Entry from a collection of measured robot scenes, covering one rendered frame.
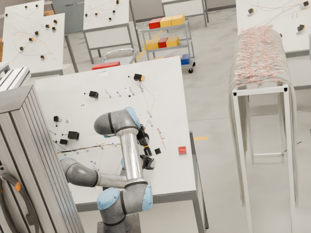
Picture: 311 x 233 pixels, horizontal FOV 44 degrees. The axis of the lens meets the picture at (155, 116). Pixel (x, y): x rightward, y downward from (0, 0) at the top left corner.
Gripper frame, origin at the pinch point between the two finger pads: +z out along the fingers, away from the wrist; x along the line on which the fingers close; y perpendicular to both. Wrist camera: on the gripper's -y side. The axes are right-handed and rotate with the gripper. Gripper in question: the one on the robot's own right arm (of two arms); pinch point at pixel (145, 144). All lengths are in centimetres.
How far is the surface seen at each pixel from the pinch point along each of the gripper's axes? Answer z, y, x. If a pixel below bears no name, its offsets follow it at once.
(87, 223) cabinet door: 35, -20, 63
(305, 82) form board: 176, 160, -193
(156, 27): 202, 449, -45
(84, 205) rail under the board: 16, -18, 56
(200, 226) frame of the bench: 55, -42, -14
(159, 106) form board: -4.5, 26.7, -18.4
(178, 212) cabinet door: 41, -34, -4
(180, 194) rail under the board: 23.4, -32.7, -10.5
